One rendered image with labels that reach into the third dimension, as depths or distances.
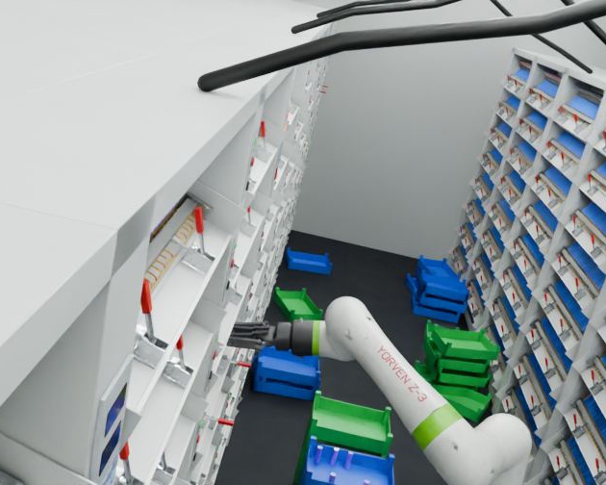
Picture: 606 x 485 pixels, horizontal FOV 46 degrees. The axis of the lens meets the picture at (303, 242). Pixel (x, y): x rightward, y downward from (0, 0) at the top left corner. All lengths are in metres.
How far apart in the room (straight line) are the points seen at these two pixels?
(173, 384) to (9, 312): 0.76
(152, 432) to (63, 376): 0.49
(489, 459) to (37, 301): 1.35
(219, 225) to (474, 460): 0.76
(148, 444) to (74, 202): 0.54
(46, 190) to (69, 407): 0.15
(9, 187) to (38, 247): 0.10
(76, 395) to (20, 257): 0.15
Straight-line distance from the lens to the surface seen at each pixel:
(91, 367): 0.52
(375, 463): 2.66
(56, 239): 0.45
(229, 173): 1.18
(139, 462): 0.96
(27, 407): 0.55
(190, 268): 1.02
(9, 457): 0.58
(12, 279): 0.39
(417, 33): 0.98
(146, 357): 0.79
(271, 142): 1.87
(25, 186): 0.53
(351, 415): 2.91
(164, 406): 1.06
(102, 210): 0.50
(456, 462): 1.61
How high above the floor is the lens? 1.87
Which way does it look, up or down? 20 degrees down
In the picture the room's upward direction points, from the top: 13 degrees clockwise
